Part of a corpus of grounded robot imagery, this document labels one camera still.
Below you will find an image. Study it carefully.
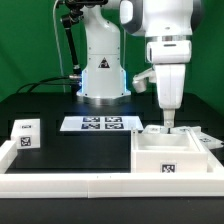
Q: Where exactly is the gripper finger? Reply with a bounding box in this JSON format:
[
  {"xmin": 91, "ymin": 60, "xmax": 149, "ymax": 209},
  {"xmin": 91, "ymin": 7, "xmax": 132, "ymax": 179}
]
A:
[
  {"xmin": 170, "ymin": 110, "xmax": 175, "ymax": 128},
  {"xmin": 163, "ymin": 110, "xmax": 170, "ymax": 128}
]

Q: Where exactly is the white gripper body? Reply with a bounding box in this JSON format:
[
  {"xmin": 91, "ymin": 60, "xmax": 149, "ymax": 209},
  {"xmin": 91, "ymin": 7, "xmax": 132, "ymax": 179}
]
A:
[{"xmin": 154, "ymin": 64, "xmax": 186, "ymax": 109}]

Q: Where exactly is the white cabinet door panel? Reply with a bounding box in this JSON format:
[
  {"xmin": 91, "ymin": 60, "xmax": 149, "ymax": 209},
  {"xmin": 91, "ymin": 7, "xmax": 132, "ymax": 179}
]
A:
[
  {"xmin": 171, "ymin": 126, "xmax": 224, "ymax": 150},
  {"xmin": 143, "ymin": 125, "xmax": 168, "ymax": 134}
]

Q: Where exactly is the white cabinet body box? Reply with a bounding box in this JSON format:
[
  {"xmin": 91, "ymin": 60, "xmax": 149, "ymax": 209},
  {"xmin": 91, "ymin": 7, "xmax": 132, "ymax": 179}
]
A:
[{"xmin": 131, "ymin": 130, "xmax": 208, "ymax": 173}]

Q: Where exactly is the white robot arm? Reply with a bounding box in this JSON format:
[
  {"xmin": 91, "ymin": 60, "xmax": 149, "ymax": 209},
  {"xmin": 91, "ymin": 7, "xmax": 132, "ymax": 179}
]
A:
[{"xmin": 78, "ymin": 0, "xmax": 203, "ymax": 128}]

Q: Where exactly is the white cabinet top block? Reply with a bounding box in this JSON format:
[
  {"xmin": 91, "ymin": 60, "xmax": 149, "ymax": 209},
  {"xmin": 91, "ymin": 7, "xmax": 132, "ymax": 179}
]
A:
[{"xmin": 10, "ymin": 119, "xmax": 40, "ymax": 149}]

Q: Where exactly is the white marker tag sheet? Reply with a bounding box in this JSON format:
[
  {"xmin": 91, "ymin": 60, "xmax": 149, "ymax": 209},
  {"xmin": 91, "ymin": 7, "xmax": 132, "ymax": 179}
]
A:
[{"xmin": 60, "ymin": 116, "xmax": 143, "ymax": 131}]

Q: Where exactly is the grey thin cable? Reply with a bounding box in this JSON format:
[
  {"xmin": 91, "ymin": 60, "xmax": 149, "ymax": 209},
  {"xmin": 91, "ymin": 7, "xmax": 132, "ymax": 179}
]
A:
[{"xmin": 52, "ymin": 0, "xmax": 67, "ymax": 94}]

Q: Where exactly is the black cable bundle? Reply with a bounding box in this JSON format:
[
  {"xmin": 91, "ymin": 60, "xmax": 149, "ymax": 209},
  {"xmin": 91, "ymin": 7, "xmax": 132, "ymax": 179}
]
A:
[{"xmin": 15, "ymin": 75, "xmax": 83, "ymax": 94}]

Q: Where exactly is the white U-shaped frame fence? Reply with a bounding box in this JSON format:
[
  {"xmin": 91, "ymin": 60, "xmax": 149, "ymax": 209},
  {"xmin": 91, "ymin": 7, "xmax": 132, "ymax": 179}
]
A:
[{"xmin": 0, "ymin": 140, "xmax": 224, "ymax": 198}]

